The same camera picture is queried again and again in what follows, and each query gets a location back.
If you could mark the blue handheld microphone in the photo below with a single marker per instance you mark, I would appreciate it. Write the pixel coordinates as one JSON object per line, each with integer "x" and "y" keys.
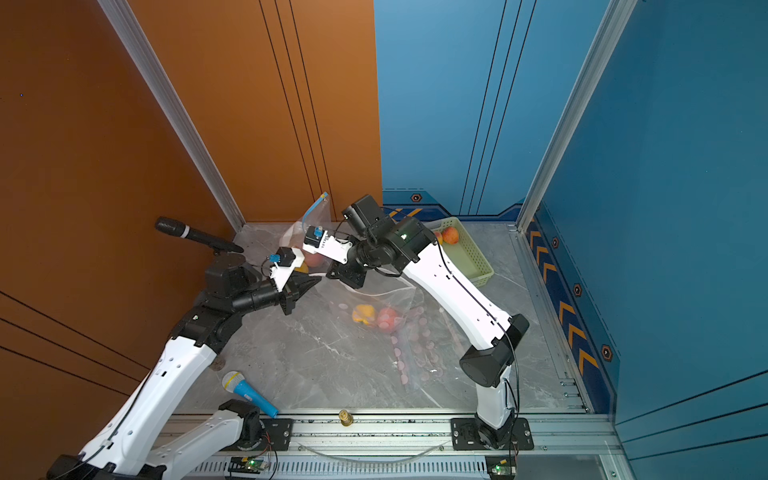
{"x": 236, "y": 383}

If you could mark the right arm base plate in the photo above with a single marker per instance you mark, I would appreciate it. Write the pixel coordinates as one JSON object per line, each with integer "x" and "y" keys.
{"x": 473, "y": 434}

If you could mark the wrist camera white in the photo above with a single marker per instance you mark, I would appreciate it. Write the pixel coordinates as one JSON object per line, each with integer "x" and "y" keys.
{"x": 282, "y": 264}
{"x": 320, "y": 241}

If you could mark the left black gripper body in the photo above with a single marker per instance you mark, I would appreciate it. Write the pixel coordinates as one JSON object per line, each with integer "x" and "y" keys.
{"x": 259, "y": 296}

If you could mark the right green circuit board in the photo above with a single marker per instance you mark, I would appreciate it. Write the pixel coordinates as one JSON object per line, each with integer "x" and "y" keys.
{"x": 499, "y": 468}

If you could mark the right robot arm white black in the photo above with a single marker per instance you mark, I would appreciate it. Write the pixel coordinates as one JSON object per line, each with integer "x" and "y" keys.
{"x": 494, "y": 335}

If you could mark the left green circuit board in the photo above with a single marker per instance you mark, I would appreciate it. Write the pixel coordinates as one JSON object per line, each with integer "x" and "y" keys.
{"x": 248, "y": 466}

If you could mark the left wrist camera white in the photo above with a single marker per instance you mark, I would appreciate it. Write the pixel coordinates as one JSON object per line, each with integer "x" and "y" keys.
{"x": 282, "y": 264}

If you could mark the brass knob on rail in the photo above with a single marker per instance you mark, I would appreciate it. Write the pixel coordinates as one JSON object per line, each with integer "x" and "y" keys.
{"x": 346, "y": 418}

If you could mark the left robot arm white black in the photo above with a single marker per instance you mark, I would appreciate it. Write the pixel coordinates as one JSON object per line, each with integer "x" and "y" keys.
{"x": 125, "y": 448}

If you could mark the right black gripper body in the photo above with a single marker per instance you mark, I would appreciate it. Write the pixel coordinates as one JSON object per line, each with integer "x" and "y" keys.
{"x": 366, "y": 252}

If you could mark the aluminium front rail frame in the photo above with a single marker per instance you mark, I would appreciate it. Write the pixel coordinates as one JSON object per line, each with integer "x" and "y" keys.
{"x": 409, "y": 437}

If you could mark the green plastic fruit basket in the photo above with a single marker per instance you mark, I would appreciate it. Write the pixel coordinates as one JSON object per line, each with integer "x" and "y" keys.
{"x": 465, "y": 255}

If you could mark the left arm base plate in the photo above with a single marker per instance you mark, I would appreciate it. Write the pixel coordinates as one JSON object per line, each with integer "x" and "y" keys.
{"x": 276, "y": 433}

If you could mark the green circuit board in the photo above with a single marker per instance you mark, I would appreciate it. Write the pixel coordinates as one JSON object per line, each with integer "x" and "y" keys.
{"x": 248, "y": 466}
{"x": 499, "y": 468}

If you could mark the clear blue-zipper zip bag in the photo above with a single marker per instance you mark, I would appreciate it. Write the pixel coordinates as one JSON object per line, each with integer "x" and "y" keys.
{"x": 317, "y": 215}

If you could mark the orange red wrinkled peach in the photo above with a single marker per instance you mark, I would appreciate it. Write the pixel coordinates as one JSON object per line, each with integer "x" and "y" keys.
{"x": 450, "y": 235}

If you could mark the pink peach with leaf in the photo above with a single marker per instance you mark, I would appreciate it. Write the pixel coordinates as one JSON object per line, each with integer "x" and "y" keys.
{"x": 387, "y": 315}

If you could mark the pink-dotted zip bag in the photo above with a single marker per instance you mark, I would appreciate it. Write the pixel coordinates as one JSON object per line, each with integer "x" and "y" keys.
{"x": 384, "y": 304}
{"x": 427, "y": 345}

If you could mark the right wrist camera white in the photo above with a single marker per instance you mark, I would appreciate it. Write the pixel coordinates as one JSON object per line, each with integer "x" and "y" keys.
{"x": 320, "y": 241}

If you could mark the black microphone on stand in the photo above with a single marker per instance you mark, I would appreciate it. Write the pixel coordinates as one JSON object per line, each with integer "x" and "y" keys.
{"x": 178, "y": 229}

